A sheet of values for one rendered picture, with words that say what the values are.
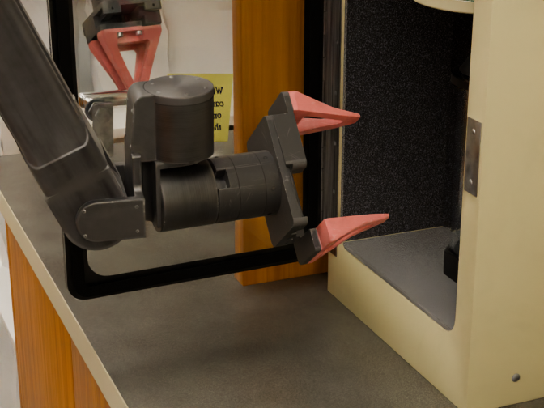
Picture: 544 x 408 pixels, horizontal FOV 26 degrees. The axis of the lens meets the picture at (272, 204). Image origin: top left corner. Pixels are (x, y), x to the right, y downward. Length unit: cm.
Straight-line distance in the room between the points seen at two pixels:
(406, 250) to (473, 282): 25
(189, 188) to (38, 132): 13
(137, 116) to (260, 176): 12
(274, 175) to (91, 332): 42
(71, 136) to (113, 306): 49
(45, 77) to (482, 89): 39
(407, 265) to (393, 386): 16
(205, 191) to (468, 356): 33
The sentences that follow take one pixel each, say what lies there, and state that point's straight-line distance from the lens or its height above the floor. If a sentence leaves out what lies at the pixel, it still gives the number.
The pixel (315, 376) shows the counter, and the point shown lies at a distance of 124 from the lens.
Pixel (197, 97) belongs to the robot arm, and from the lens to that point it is 94.
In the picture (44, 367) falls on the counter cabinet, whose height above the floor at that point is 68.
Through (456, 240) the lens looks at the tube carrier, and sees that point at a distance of 126.
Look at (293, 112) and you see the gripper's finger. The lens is 102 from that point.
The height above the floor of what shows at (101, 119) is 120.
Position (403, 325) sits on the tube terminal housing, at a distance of 126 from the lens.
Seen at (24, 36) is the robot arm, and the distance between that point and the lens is 91.
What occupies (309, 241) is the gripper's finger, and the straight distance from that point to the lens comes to 101.
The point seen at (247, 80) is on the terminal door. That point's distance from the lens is 129.
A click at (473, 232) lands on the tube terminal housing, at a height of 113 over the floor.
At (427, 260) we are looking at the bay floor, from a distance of 133.
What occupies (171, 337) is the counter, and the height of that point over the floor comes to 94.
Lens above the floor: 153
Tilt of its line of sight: 20 degrees down
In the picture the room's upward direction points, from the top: straight up
